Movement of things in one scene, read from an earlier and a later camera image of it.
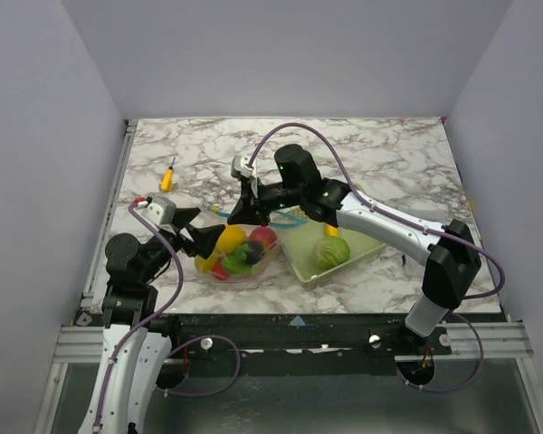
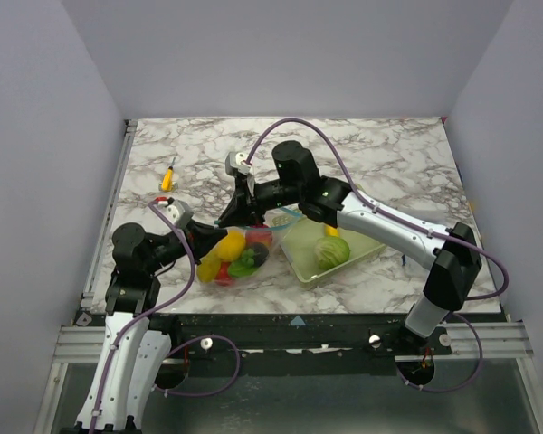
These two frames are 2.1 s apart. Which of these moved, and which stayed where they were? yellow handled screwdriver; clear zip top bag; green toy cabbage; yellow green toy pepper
Moved: yellow green toy pepper
Stayed: yellow handled screwdriver; clear zip top bag; green toy cabbage
